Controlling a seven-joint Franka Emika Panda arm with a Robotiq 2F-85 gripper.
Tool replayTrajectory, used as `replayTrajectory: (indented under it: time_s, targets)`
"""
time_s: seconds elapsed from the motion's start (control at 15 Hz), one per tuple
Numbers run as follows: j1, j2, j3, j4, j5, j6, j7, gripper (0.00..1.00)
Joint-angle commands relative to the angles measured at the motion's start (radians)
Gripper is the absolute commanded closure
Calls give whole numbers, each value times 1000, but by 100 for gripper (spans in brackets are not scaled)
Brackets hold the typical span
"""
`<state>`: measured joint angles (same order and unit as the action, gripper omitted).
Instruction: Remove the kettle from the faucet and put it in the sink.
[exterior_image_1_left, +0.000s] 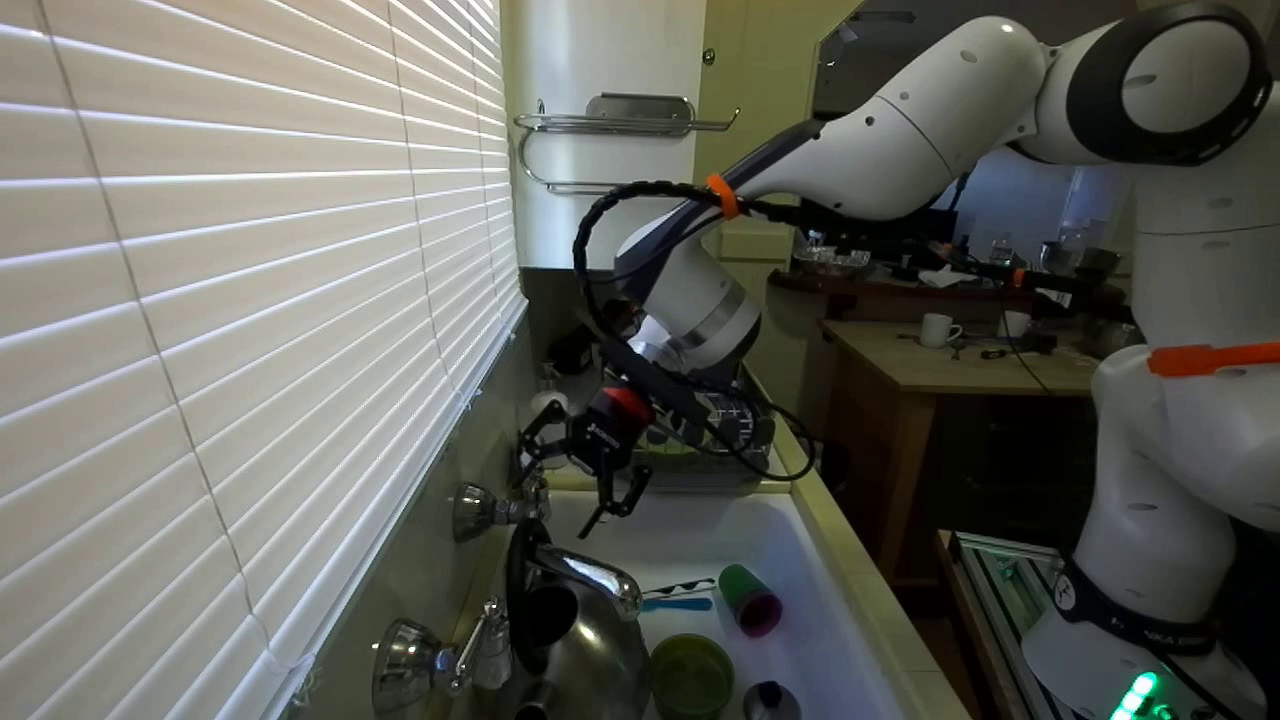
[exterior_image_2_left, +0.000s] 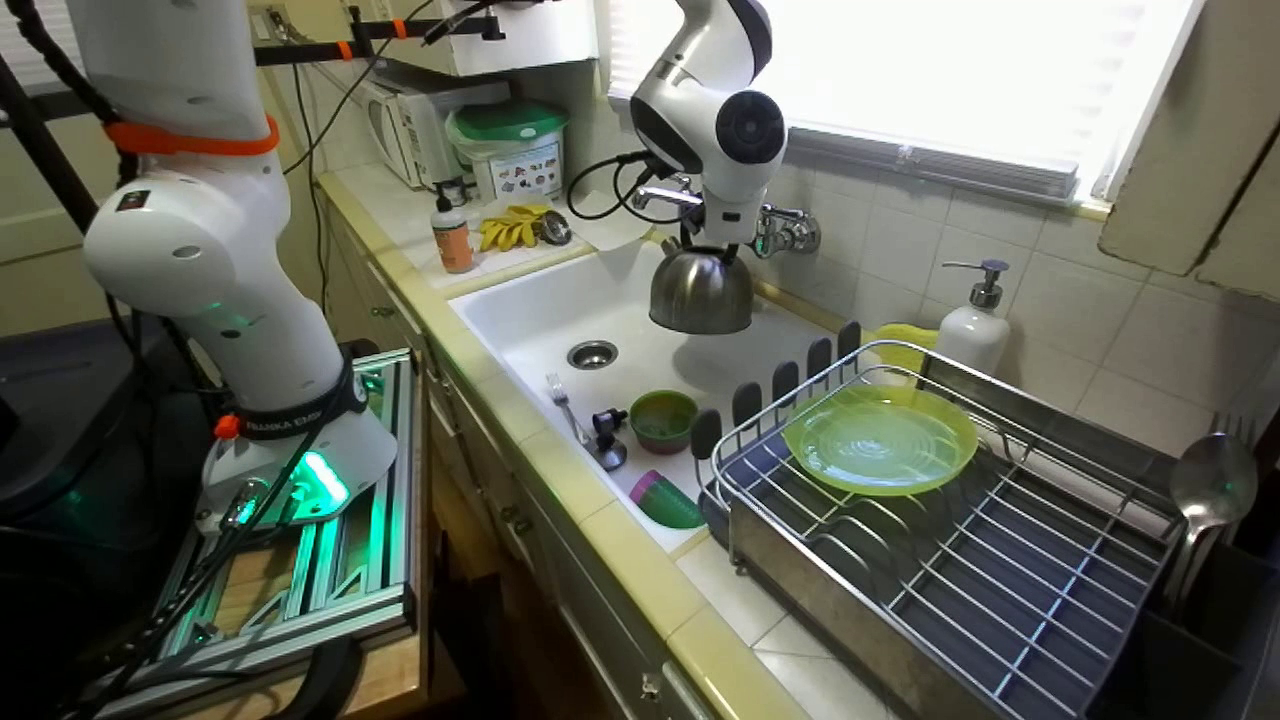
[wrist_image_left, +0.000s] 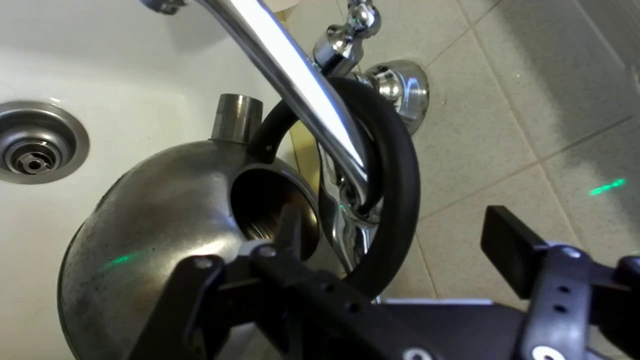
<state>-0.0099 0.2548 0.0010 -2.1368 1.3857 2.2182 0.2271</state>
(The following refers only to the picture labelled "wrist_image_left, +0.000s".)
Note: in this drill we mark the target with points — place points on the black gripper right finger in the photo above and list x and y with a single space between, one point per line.
573 301

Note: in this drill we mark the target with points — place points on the chrome wall faucet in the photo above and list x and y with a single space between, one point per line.
286 67

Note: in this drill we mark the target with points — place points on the metal sink drain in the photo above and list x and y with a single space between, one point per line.
33 140

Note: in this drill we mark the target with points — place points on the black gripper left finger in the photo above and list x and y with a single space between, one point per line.
220 306

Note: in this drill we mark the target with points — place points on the white kitchen sink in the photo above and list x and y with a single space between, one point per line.
100 67

